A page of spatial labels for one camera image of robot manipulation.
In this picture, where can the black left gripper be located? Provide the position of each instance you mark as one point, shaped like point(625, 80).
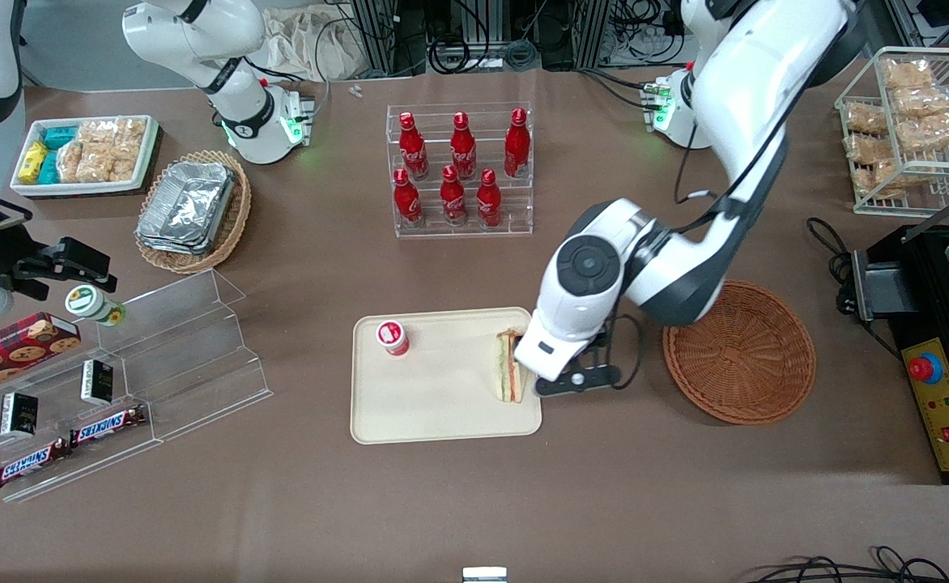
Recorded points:
point(601, 341)

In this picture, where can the triangular sandwich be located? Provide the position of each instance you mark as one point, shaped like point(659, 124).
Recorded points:
point(508, 368)

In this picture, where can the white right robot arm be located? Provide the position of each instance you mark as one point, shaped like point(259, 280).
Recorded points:
point(199, 36)

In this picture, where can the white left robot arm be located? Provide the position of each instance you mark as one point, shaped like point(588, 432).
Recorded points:
point(588, 267)

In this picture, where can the white snack tray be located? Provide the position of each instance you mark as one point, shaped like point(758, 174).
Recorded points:
point(78, 188)

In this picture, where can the beige plastic tray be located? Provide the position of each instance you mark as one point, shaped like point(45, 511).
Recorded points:
point(442, 397)

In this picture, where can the light wicker basket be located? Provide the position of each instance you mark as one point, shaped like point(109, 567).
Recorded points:
point(236, 219)

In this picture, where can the brown wicker basket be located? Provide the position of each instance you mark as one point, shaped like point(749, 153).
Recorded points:
point(742, 356)

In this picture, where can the green lid cup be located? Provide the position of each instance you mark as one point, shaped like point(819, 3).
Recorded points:
point(90, 304)

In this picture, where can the red tartan cookie box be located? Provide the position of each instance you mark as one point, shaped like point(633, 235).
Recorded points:
point(13, 348)

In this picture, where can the teal snack pack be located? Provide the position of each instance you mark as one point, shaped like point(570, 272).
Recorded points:
point(49, 168)
point(60, 137)

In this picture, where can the rice cracker pack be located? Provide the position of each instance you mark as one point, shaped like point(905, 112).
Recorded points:
point(130, 132)
point(95, 163)
point(70, 162)
point(98, 132)
point(126, 163)

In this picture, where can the yellow snack pack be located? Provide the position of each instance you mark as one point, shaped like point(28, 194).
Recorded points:
point(33, 162)

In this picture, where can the small black box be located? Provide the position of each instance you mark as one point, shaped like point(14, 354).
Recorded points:
point(18, 414)
point(97, 382)

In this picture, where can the red lid cup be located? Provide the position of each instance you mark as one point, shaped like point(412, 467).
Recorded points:
point(392, 337)

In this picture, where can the stack of foil trays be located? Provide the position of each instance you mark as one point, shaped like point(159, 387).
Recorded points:
point(187, 206)

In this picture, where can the snickers bar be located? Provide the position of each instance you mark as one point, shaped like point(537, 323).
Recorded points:
point(33, 463)
point(108, 425)

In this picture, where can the clear acrylic stepped shelf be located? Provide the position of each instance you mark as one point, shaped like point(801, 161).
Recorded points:
point(191, 364)

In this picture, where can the clear acrylic bottle rack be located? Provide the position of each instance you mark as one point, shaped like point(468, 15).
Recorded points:
point(515, 202)

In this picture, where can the red cola bottle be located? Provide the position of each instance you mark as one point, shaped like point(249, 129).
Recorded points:
point(407, 201)
point(453, 198)
point(463, 150)
point(517, 146)
point(488, 201)
point(413, 150)

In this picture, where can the white cloth bag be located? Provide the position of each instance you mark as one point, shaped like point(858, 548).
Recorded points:
point(304, 44)

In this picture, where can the fried snack pack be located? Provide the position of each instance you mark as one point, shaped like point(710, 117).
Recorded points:
point(875, 176)
point(905, 74)
point(870, 148)
point(924, 101)
point(865, 120)
point(932, 134)

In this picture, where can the black appliance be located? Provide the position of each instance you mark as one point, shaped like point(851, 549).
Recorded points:
point(924, 275)

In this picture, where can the yellow emergency stop box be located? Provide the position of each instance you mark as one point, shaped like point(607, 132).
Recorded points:
point(948, 405)

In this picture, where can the aluminium frame post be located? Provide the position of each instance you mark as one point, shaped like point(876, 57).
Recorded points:
point(592, 32)
point(381, 32)

